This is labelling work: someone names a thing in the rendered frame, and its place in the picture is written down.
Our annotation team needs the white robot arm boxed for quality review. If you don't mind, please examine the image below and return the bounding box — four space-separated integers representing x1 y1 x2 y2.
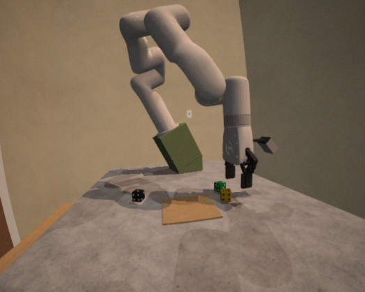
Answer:
119 4 251 136

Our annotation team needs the green die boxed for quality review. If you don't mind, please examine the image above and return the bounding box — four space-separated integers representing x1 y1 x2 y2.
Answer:
214 181 226 193

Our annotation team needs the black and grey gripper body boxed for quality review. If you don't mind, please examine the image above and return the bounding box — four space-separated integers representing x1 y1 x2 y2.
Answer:
222 125 254 166

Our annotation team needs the black die with white pips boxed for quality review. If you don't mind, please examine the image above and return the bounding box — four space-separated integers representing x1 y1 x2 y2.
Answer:
131 189 145 202

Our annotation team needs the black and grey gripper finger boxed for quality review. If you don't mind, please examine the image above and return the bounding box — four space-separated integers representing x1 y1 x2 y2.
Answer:
224 161 235 179
240 147 258 189

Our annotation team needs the yellow die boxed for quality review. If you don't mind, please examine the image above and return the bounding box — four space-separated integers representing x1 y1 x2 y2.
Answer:
220 189 231 202

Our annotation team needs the orange flat mat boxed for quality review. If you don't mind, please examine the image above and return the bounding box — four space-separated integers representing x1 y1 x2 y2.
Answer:
162 194 223 225

